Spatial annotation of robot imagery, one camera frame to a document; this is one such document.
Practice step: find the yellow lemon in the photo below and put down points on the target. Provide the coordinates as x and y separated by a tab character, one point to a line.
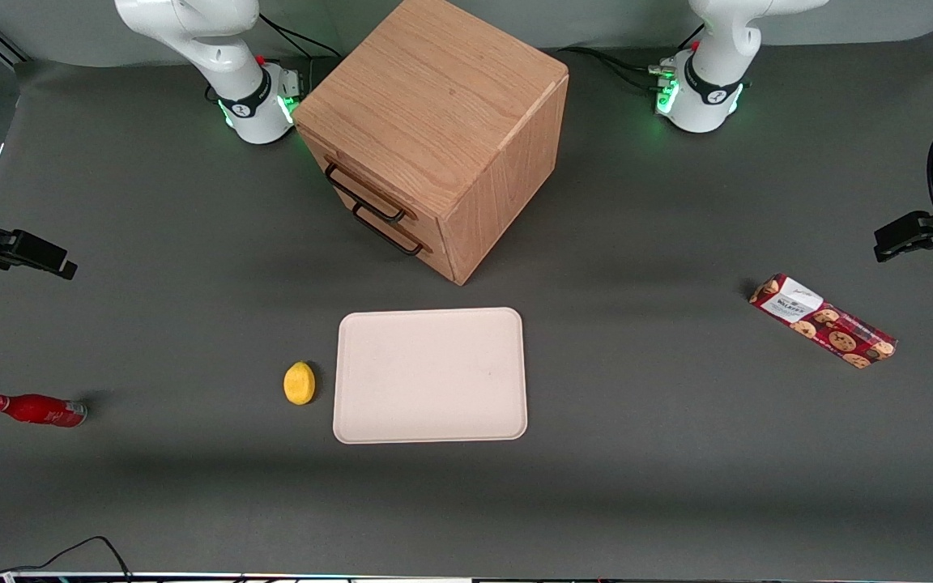
299	383

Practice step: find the wooden drawer front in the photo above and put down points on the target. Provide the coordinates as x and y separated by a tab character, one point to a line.
422	247

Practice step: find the red soda bottle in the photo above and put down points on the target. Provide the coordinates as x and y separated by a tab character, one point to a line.
39	410

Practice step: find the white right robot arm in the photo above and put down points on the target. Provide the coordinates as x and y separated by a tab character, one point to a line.
223	48

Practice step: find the beige rectangular tray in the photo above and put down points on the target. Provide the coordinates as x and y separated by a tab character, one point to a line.
430	375

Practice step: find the aluminium frame rail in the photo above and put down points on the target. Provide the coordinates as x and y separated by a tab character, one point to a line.
1	40

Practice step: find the red cookie box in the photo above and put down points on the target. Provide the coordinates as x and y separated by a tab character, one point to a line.
823	321

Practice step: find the oak wooden drawer cabinet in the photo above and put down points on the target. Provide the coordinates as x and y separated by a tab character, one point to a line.
442	89

